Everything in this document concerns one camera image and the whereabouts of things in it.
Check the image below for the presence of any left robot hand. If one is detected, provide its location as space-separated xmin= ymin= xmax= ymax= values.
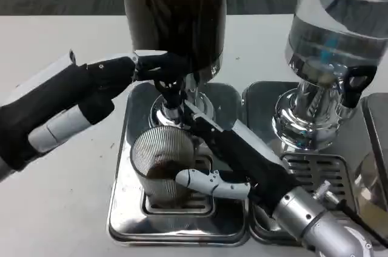
xmin=0 ymin=50 xmax=189 ymax=173

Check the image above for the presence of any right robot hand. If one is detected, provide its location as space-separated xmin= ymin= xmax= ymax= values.
xmin=175 ymin=101 xmax=301 ymax=211

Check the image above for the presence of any clear ribbed glass cup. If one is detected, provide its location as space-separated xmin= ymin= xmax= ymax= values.
xmin=129 ymin=125 xmax=203 ymax=210

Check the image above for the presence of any black tap of dark dispenser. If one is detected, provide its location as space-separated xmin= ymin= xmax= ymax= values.
xmin=153 ymin=77 xmax=186 ymax=110

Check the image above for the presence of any steel drip grid, clear dispenser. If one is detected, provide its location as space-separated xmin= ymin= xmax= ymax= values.
xmin=281 ymin=152 xmax=361 ymax=207

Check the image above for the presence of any steel drip grid, dark dispenser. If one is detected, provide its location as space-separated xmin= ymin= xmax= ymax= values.
xmin=141 ymin=153 xmax=216 ymax=217

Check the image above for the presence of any black tap of clear dispenser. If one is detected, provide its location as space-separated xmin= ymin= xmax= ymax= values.
xmin=341 ymin=64 xmax=379 ymax=109

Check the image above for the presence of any steel dispenser base at edge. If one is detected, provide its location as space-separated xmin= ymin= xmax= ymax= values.
xmin=361 ymin=92 xmax=388 ymax=208

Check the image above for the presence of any dark liquid drink dispenser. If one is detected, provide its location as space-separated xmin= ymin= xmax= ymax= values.
xmin=108 ymin=0 xmax=248 ymax=243

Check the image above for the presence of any clear liquid drink dispenser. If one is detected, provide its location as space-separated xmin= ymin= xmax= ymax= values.
xmin=241 ymin=0 xmax=388 ymax=244

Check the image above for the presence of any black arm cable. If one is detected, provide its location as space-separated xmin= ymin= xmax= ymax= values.
xmin=338 ymin=198 xmax=388 ymax=249

